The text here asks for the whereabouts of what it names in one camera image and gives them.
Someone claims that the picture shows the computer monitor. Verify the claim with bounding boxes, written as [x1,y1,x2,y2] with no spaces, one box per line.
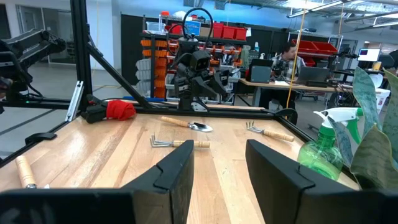
[356,48,382,62]

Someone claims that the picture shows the dark grey box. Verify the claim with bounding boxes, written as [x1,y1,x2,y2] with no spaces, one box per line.
[248,58,275,84]

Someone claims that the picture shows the yellow hanging cord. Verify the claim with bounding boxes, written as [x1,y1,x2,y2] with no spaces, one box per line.
[285,8,308,110]

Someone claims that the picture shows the red black gardening glove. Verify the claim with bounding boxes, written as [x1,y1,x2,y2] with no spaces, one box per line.
[80,94,137,124]

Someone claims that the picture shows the wooden handled steel trowel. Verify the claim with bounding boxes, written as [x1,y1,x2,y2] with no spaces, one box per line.
[160,116,214,133]
[14,154,50,190]

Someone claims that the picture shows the green spray bottle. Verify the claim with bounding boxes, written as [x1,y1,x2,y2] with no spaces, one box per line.
[297,107,364,182]

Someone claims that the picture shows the large red storage bin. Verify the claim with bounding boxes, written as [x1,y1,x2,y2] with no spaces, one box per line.
[291,39,320,54]
[312,41,339,56]

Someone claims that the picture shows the blue box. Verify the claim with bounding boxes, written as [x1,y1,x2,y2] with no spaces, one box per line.
[185,20,202,36]

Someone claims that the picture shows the silver aluminium bar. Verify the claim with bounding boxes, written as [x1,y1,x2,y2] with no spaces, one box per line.
[64,80,85,123]

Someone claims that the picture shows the wooden handled hand rake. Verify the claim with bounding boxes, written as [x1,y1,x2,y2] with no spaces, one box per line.
[246,120,295,142]
[149,134,211,149]

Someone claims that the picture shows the small red storage bin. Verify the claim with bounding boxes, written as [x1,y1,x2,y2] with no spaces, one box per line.
[222,26,236,40]
[233,27,248,41]
[213,22,224,39]

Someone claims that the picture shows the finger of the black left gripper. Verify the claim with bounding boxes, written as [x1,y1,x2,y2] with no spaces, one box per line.
[191,76,218,98]
[213,70,231,96]

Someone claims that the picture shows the wooden office desk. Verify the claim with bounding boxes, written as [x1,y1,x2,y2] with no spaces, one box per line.
[238,77,354,108]

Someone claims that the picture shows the clear plastic container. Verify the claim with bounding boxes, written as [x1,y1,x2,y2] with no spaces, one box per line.
[145,21,167,34]

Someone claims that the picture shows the potted snake plant white pot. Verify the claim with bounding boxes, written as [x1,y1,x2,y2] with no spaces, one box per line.
[328,66,398,191]

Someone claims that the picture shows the white plastic bin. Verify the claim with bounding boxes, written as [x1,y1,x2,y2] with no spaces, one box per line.
[369,73,391,113]

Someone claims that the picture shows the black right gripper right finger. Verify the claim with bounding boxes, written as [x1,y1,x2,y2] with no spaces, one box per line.
[244,139,358,224]

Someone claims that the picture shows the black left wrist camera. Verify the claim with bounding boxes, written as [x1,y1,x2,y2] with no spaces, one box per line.
[189,50,213,72]

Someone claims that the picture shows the grey laptop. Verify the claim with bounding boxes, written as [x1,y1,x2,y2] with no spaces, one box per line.
[297,66,331,84]

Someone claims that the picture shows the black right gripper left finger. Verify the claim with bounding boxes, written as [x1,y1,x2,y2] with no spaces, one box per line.
[121,139,195,224]

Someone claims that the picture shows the person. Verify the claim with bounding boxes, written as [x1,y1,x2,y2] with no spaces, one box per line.
[258,42,307,110]

